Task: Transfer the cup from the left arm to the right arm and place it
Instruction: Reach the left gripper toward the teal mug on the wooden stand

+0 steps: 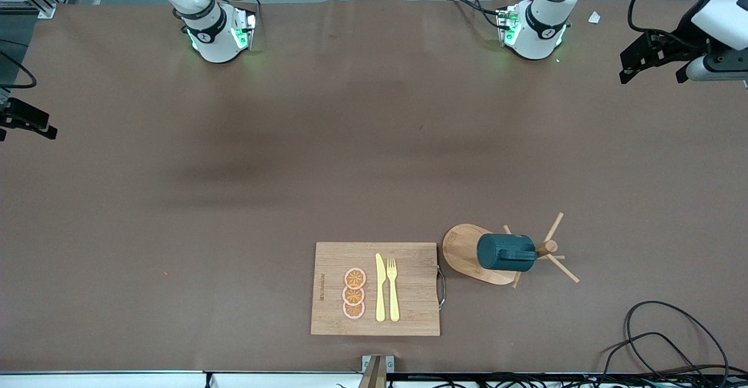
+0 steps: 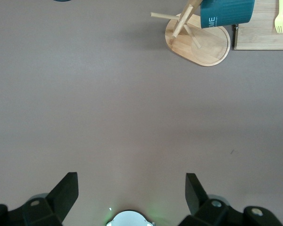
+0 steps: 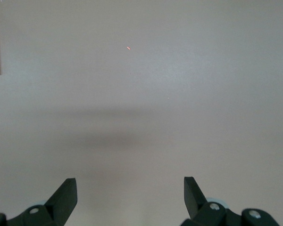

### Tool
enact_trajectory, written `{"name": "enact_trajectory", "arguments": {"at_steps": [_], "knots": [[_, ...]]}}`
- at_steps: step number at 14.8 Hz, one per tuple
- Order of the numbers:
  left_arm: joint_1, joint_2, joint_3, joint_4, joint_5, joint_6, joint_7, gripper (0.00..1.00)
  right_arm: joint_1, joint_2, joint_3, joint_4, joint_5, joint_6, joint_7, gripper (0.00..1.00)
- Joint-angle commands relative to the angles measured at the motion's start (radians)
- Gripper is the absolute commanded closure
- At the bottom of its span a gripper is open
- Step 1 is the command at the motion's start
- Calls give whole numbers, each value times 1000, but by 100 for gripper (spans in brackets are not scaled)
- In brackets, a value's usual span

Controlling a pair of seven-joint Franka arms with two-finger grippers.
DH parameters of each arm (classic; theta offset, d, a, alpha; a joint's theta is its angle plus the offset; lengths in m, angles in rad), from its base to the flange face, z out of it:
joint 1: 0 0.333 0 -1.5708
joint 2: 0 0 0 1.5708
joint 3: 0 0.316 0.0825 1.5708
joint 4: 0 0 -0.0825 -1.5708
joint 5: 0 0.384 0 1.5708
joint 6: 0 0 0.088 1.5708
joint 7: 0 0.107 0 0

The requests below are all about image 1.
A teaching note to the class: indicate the yellow plastic knife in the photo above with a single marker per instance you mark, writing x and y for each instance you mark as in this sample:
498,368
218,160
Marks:
380,294

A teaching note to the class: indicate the metal mounting bracket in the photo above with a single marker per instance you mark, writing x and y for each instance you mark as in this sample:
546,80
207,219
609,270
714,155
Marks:
367,364

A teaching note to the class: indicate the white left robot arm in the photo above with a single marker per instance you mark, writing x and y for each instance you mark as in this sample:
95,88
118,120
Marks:
540,26

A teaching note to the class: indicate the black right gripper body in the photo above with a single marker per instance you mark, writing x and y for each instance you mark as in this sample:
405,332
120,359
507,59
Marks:
17,113

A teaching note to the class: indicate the white table edge rail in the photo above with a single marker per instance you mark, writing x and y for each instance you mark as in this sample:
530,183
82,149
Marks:
117,381

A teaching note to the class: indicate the bamboo cutting board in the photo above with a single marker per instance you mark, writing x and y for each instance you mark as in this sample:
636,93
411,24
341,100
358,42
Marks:
409,283

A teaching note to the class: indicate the orange slice toy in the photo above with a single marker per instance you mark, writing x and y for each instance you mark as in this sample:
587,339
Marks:
353,296
353,311
355,278

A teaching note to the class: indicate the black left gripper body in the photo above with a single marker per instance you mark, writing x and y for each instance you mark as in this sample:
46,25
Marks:
682,38

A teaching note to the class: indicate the small white paper scrap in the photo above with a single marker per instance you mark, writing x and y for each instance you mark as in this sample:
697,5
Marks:
594,17

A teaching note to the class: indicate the dark green cup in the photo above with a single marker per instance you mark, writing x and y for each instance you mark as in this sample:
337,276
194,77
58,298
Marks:
497,252

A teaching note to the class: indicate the wooden cup rack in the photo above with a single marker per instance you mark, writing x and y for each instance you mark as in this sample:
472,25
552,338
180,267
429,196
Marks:
461,250

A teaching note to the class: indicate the yellow plastic fork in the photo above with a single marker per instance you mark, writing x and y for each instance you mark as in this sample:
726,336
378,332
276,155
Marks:
393,300

